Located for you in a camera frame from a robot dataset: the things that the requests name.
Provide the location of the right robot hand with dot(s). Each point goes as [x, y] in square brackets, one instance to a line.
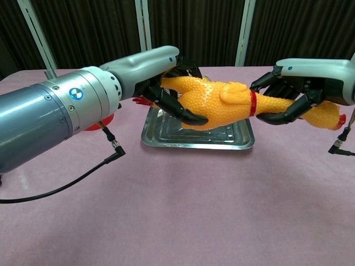
[319, 74]

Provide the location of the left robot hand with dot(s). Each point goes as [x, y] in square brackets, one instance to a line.
[138, 72]

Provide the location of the yellow rubber chicken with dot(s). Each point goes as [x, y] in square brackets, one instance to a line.
[222, 105]

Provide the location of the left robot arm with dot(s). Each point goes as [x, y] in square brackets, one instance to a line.
[41, 116]

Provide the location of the stainless steel rectangular tray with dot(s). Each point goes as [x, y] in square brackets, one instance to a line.
[208, 138]

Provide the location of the red tape roll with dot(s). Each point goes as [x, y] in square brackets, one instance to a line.
[106, 119]

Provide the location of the black pleated curtain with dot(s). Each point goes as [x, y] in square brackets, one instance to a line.
[199, 27]

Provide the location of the pink plush tablecloth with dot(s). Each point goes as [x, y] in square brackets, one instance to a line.
[180, 207]

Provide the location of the white metal frame post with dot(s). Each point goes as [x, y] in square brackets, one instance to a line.
[38, 36]
[352, 58]
[143, 27]
[245, 33]

